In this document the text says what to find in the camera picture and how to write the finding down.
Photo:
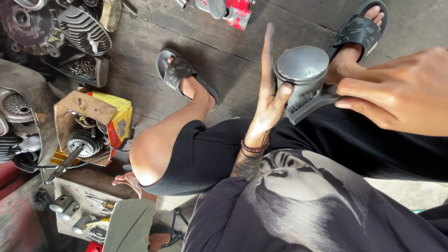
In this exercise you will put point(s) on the person's left hand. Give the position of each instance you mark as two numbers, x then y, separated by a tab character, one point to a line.
267	105

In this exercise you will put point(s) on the person's right hand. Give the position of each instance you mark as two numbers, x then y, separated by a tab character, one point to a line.
402	94

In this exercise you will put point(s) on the person's right fingers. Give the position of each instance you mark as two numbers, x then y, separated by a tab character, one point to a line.
364	94

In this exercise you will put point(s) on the grey metal piston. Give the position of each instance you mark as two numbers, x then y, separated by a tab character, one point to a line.
302	68

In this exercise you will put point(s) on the black camouflage sandal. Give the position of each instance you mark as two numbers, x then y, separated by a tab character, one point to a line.
176	71
357	31

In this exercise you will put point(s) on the dark printed shirt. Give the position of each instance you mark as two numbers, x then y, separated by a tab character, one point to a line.
315	213

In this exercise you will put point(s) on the red and silver engine part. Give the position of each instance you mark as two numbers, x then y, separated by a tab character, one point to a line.
234	12

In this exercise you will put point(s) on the black shorts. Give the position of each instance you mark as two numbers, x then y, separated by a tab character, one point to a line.
217	154

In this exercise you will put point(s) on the chrome tube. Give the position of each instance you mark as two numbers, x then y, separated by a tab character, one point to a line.
181	3

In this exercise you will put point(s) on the black metal stand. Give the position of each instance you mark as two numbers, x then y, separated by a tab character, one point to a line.
176	227

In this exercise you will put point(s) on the brass-coloured metal cover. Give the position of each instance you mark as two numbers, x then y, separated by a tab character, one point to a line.
112	14

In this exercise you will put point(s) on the torn cardboard box of parts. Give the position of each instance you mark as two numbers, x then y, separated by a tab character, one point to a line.
91	112

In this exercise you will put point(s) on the tray of nuts and bolts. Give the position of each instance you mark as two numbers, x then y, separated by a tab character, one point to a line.
82	68

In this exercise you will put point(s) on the finned engine cylinder head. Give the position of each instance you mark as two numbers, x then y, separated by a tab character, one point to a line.
84	29

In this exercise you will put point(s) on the gear shaft with cogwheel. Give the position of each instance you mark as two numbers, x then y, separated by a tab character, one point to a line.
78	147

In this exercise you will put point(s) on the short metal cylinder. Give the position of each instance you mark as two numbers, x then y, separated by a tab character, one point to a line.
69	211
62	203
81	224

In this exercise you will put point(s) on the grey motorcycle engine block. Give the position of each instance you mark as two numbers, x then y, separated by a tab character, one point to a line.
21	115

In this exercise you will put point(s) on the dark engine casing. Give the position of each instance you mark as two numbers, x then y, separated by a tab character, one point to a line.
24	24

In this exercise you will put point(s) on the red metal panel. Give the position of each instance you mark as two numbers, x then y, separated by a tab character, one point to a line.
17	217

